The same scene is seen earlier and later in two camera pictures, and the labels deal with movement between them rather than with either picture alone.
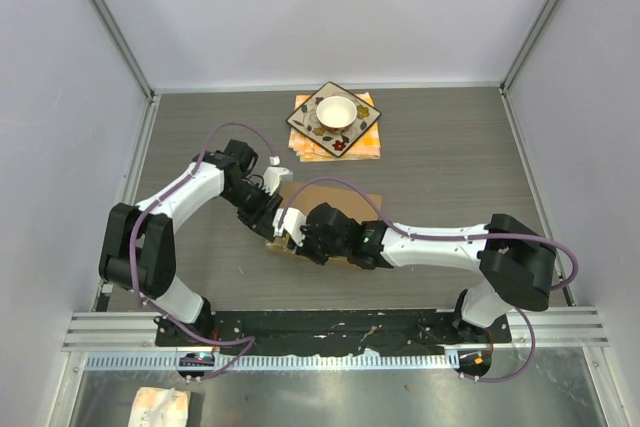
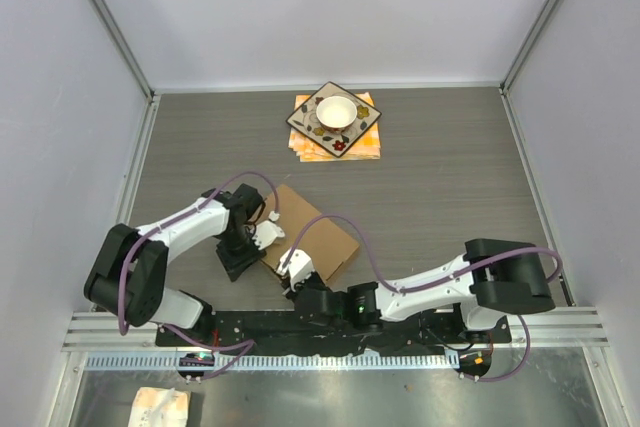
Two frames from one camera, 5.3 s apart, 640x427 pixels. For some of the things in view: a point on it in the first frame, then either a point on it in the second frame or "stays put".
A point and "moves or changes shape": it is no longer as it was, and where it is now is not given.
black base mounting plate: [331, 332] stays put
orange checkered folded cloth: [366, 147] stays put
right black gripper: [305, 249] -> [312, 278]
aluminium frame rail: [115, 332] stays put
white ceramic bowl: [336, 113] stays put
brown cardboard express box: [364, 206] moves or changes shape
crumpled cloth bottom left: [161, 407] stays put
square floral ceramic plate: [305, 120] stays put
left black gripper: [261, 219] -> [235, 265]
